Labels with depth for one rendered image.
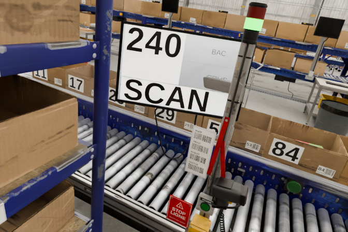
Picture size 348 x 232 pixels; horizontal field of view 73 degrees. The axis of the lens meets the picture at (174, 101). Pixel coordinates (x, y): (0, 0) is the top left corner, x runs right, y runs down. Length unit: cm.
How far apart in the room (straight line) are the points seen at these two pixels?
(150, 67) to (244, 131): 79
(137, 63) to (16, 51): 60
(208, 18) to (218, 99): 526
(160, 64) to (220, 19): 521
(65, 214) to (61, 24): 38
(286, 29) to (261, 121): 428
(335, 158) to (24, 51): 143
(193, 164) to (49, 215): 53
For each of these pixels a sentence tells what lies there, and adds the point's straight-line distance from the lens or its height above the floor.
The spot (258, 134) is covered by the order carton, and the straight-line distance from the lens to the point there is 145.
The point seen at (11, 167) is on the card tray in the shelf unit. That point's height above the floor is 137.
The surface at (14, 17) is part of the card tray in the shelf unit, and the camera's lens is 35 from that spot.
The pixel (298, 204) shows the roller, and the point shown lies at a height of 75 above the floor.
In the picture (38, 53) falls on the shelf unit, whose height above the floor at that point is 153.
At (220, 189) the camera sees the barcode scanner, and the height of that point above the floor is 107.
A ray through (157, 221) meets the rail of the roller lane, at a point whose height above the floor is 73.
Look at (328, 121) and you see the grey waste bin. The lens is 420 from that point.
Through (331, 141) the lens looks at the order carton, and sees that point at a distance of 179.
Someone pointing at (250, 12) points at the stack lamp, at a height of 164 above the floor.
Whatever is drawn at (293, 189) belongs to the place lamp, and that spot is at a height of 80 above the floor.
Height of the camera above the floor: 161
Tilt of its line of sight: 21 degrees down
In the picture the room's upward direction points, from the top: 9 degrees clockwise
